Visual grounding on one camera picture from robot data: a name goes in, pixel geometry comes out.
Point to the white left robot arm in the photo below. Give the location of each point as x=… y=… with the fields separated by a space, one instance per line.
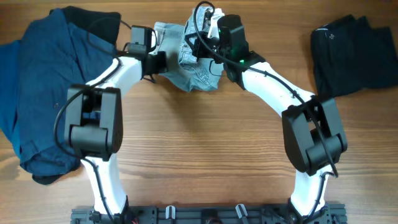
x=94 y=122

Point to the dark blue shirt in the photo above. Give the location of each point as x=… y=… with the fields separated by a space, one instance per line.
x=17 y=98

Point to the black garment under shirt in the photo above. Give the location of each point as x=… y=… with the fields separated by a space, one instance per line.
x=74 y=46

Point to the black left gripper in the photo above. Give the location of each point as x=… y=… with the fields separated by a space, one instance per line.
x=161 y=66

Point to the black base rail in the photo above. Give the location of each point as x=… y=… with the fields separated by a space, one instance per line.
x=266 y=214

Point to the light denim shorts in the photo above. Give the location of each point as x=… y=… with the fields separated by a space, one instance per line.
x=185 y=70

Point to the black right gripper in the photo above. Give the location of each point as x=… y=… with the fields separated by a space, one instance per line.
x=198 y=47

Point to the black folded garment right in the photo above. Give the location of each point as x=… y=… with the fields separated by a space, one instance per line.
x=349 y=55

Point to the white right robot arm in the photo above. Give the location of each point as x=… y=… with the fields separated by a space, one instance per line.
x=314 y=138

